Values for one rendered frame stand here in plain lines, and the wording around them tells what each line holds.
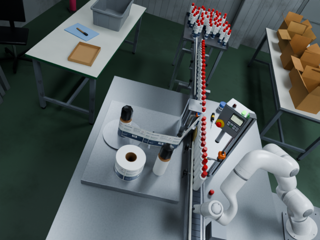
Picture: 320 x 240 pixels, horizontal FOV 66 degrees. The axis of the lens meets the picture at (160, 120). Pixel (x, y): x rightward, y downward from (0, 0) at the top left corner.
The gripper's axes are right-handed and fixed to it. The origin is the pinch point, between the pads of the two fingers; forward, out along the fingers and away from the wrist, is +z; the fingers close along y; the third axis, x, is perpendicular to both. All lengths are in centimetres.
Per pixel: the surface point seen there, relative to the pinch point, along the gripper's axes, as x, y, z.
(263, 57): -360, -175, 231
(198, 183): -18.1, 1.0, 1.9
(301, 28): -309, -160, 96
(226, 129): -51, -6, -21
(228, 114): -57, -3, -31
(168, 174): -22.1, 20.1, 14.7
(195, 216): 3.2, -0.7, 5.5
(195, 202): -6.5, -0.8, 9.1
